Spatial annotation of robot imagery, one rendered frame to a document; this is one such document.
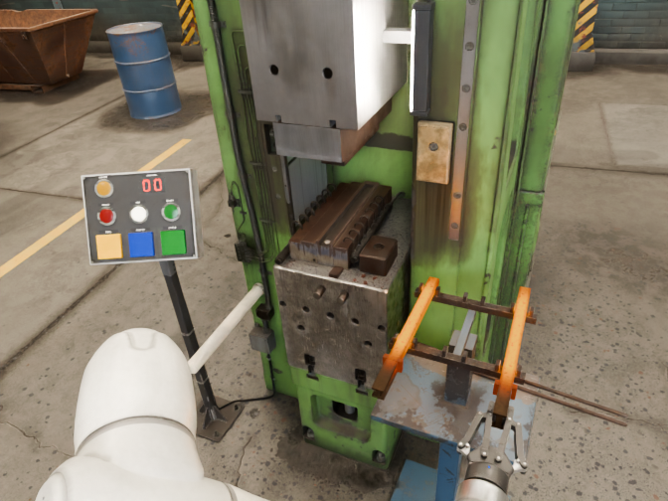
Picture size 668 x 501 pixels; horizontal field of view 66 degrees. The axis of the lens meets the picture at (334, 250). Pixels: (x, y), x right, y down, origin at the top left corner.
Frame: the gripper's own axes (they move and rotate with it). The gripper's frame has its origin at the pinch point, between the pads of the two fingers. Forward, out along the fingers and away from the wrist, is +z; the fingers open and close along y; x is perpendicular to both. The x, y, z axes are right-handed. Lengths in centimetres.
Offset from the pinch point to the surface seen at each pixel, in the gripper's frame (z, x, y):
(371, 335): 34, -24, -42
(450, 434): 8.4, -26.0, -10.8
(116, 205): 23, 15, -120
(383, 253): 42, 1, -40
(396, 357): 3.8, 1.7, -24.1
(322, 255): 40, -2, -59
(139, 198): 27, 16, -114
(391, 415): 8.8, -26.1, -26.9
